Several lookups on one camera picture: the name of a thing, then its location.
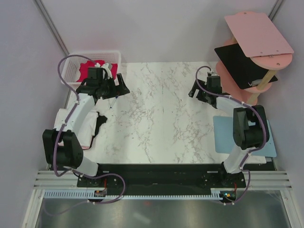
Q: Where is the light blue mat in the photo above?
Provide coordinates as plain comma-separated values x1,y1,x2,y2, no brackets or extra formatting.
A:
213,116,277,158

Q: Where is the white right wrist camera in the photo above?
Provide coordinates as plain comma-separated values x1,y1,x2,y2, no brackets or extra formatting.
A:
208,71,218,76

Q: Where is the black square sheet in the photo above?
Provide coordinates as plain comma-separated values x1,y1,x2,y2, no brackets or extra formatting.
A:
214,44,268,89

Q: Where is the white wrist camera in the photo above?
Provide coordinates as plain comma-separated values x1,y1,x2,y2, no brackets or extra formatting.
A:
101,63,113,80
208,71,218,76

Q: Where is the red t shirt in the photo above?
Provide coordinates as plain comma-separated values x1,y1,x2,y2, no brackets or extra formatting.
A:
76,60,118,82

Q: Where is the white plastic basket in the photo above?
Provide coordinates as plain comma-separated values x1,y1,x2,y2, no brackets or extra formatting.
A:
62,50,121,89

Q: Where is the pink t shirt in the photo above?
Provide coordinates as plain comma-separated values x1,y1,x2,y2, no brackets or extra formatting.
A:
58,141,92,150

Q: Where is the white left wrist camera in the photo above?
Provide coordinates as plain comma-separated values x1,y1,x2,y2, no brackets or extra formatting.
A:
101,63,113,80

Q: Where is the white slotted cable duct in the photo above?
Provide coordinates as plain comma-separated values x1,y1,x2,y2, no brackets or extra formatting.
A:
43,188,235,200

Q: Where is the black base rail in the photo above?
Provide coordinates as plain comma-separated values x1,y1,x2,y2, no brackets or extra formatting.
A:
76,164,246,194

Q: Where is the pink wooden shelf stand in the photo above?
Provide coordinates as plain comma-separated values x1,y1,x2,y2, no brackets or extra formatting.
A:
216,11,294,105

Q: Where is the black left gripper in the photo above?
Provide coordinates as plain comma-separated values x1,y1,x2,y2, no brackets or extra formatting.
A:
98,74,129,100

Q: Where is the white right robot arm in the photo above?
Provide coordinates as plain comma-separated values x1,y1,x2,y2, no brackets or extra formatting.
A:
189,76,269,187

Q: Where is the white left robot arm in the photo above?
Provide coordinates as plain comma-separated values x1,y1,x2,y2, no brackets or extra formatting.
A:
42,63,130,187

